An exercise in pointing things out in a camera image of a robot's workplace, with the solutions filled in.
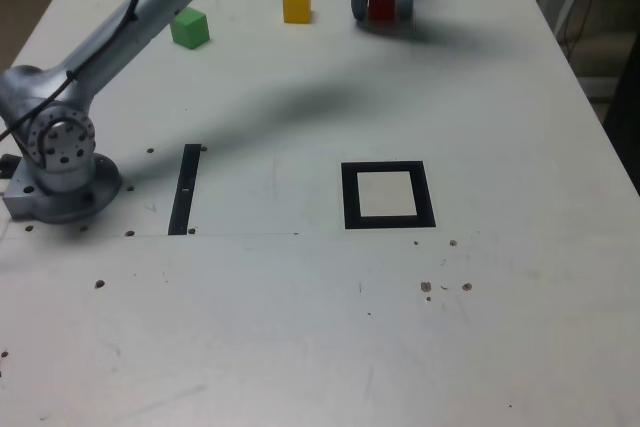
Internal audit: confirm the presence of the red cube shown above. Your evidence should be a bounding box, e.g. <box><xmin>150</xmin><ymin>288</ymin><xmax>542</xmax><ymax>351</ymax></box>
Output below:
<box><xmin>368</xmin><ymin>0</ymin><xmax>400</xmax><ymax>22</ymax></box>

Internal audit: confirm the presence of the yellow cube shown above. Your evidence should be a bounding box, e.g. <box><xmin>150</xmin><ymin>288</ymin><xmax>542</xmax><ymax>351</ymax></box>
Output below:
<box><xmin>282</xmin><ymin>0</ymin><xmax>313</xmax><ymax>25</ymax></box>

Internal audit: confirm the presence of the green cube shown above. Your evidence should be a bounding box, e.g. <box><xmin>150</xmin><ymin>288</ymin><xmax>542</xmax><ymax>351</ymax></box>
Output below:
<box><xmin>169</xmin><ymin>6</ymin><xmax>211</xmax><ymax>51</ymax></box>

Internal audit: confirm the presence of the black tape square outline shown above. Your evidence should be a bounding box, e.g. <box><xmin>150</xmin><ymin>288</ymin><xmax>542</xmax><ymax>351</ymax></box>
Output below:
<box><xmin>340</xmin><ymin>160</ymin><xmax>437</xmax><ymax>231</ymax></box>

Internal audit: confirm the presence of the grey flat plate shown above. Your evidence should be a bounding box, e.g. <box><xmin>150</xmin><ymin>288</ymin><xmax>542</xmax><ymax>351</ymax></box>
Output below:
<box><xmin>579</xmin><ymin>75</ymin><xmax>621</xmax><ymax>101</ymax></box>

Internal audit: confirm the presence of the black tape strip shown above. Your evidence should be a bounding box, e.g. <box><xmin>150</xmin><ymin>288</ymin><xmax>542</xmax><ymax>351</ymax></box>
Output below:
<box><xmin>167</xmin><ymin>143</ymin><xmax>202</xmax><ymax>237</ymax></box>

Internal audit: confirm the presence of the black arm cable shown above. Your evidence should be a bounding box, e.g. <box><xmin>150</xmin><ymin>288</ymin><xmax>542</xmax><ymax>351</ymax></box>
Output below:
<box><xmin>0</xmin><ymin>0</ymin><xmax>151</xmax><ymax>142</ymax></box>

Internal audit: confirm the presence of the black cable plug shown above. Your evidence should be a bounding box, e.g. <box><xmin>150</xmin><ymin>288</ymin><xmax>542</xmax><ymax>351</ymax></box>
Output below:
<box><xmin>0</xmin><ymin>153</ymin><xmax>22</xmax><ymax>179</ymax></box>

